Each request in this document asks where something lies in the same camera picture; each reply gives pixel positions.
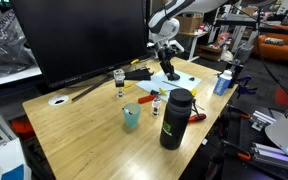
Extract small clear glass bottle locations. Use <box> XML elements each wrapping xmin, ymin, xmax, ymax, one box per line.
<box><xmin>150</xmin><ymin>97</ymin><xmax>162</xmax><ymax>118</ymax></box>

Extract white board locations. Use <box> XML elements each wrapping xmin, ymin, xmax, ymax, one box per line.
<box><xmin>135</xmin><ymin>69</ymin><xmax>203</xmax><ymax>102</ymax></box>

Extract orange sofa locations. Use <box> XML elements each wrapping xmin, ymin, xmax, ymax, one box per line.
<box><xmin>252</xmin><ymin>23</ymin><xmax>288</xmax><ymax>65</ymax></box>

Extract black monitor stand foot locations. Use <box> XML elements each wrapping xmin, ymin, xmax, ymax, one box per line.
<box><xmin>71</xmin><ymin>73</ymin><xmax>115</xmax><ymax>103</ymax></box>

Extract black wedge tool holder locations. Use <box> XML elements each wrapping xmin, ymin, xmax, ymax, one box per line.
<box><xmin>124</xmin><ymin>67</ymin><xmax>154</xmax><ymax>82</ymax></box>

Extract small red screwdriver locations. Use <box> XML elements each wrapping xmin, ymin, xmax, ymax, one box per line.
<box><xmin>137</xmin><ymin>93</ymin><xmax>159</xmax><ymax>105</ymax></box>

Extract brown cardboard box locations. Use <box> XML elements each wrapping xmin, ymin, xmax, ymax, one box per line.
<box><xmin>175</xmin><ymin>14</ymin><xmax>205</xmax><ymax>34</ymax></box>

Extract blue spring clamp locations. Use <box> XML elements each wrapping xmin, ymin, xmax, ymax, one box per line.
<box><xmin>235</xmin><ymin>74</ymin><xmax>258</xmax><ymax>99</ymax></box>

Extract aluminium extrusion bar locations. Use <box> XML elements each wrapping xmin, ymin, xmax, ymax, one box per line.
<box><xmin>252</xmin><ymin>141</ymin><xmax>288</xmax><ymax>174</ymax></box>
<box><xmin>250</xmin><ymin>109</ymin><xmax>277</xmax><ymax>132</ymax></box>

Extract long thin black rod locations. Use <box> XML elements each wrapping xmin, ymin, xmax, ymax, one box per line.
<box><xmin>161</xmin><ymin>80</ymin><xmax>198</xmax><ymax>98</ymax></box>

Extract white desk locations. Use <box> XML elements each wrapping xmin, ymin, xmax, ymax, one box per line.
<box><xmin>178</xmin><ymin>31</ymin><xmax>218</xmax><ymax>63</ymax></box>

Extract grey plastic bag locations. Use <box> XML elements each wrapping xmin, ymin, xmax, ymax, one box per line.
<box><xmin>0</xmin><ymin>9</ymin><xmax>38</xmax><ymax>79</ymax></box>

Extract red fabric item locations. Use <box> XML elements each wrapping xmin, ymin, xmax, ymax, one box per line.
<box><xmin>274</xmin><ymin>87</ymin><xmax>288</xmax><ymax>108</ymax></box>

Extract black monitor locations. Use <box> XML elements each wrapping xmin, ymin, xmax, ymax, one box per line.
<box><xmin>10</xmin><ymin>0</ymin><xmax>149</xmax><ymax>89</ymax></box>

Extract white tape roll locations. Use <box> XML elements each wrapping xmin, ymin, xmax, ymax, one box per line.
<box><xmin>47</xmin><ymin>94</ymin><xmax>70</xmax><ymax>107</ymax></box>

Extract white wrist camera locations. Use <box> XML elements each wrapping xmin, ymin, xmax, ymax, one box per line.
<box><xmin>166</xmin><ymin>39</ymin><xmax>186</xmax><ymax>54</ymax></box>

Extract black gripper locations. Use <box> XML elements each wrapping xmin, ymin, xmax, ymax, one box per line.
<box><xmin>156</xmin><ymin>46</ymin><xmax>182</xmax><ymax>82</ymax></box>

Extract orange black bar clamp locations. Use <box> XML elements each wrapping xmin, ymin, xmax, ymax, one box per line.
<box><xmin>235</xmin><ymin>151</ymin><xmax>252</xmax><ymax>162</ymax></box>
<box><xmin>236</xmin><ymin>113</ymin><xmax>252</xmax><ymax>120</ymax></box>

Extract black water bottle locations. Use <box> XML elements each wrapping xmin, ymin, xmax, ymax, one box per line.
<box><xmin>159</xmin><ymin>87</ymin><xmax>199</xmax><ymax>151</ymax></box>

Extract large red black screwdriver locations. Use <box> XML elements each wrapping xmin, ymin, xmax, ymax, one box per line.
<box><xmin>187</xmin><ymin>113</ymin><xmax>208</xmax><ymax>123</ymax></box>

